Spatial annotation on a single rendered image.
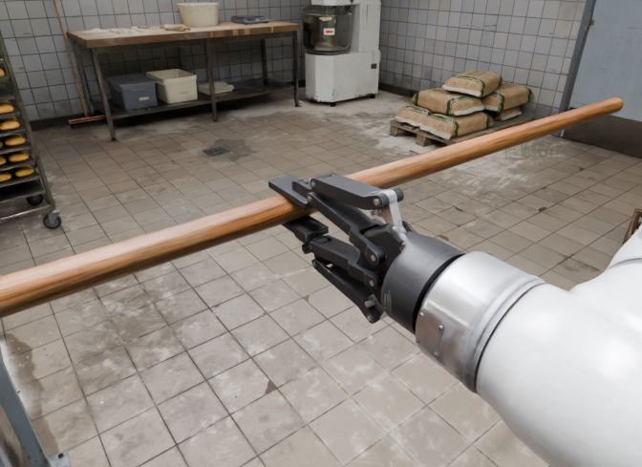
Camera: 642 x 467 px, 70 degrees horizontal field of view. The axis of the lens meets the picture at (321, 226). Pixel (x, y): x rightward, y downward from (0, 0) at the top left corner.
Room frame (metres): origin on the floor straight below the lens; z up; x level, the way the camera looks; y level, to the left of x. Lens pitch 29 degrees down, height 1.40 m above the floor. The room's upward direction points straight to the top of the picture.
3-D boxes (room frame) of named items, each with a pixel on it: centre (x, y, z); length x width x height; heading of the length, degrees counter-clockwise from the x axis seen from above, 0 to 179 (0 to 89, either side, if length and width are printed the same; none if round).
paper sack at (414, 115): (4.38, -1.03, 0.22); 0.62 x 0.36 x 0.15; 132
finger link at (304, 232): (0.44, 0.02, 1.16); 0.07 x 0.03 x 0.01; 37
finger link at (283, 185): (0.44, 0.02, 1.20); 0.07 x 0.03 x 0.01; 37
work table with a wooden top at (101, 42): (5.12, 1.34, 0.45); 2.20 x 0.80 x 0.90; 127
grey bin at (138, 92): (4.69, 1.90, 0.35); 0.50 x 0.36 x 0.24; 37
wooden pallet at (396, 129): (4.41, -1.38, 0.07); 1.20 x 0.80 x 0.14; 127
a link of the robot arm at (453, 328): (0.26, -0.11, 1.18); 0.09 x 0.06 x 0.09; 127
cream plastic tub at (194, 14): (5.27, 1.27, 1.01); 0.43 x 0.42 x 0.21; 127
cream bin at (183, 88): (4.95, 1.56, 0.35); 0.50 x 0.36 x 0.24; 38
